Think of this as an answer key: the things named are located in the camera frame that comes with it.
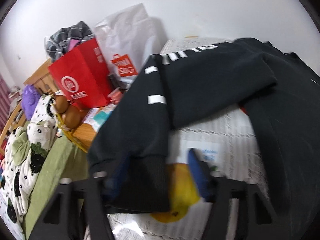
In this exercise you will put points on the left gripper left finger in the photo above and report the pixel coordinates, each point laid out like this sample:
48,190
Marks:
79,205

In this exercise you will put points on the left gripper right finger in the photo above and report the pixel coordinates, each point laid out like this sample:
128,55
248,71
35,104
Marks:
256,217

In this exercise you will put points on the black sweatshirt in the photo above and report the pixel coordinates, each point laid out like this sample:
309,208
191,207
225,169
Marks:
278,91

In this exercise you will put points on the floral white green bedding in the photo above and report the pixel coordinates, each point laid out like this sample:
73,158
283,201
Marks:
35,161

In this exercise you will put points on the fruit print tablecloth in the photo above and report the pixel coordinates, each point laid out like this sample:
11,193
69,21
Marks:
212,142

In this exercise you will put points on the wooden bedside table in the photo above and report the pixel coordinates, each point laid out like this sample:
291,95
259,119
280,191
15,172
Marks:
84,134

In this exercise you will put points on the brown round fruit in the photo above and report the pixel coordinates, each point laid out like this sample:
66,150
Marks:
71,118
61,104

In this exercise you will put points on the small colourful boxes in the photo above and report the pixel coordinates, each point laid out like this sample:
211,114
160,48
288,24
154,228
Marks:
96,117

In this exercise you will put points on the red patterned curtain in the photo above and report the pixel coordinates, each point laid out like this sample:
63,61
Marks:
4,103

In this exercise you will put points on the red paper shopping bag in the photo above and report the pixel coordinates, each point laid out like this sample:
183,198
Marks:
82,75

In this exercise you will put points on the grey plaid garment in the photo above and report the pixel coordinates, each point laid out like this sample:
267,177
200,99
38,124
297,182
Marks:
65,39

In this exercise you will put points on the white plastic shopping bag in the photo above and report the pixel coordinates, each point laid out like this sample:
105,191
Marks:
127,38

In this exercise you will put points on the yellow wire fruit basket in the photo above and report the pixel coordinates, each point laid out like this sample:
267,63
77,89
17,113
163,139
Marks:
67,131

